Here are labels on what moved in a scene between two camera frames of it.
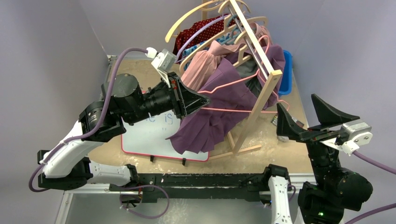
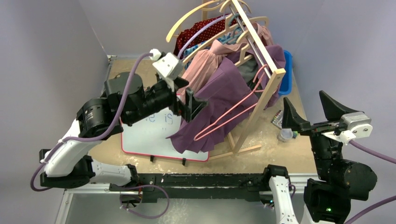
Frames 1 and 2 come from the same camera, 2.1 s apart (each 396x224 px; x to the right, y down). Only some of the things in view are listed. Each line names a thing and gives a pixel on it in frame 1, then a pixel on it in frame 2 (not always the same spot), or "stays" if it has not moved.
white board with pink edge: [148, 138] stays
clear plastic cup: [283, 138] stays
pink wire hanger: [255, 73] -> [254, 89]
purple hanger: [177, 59] stays
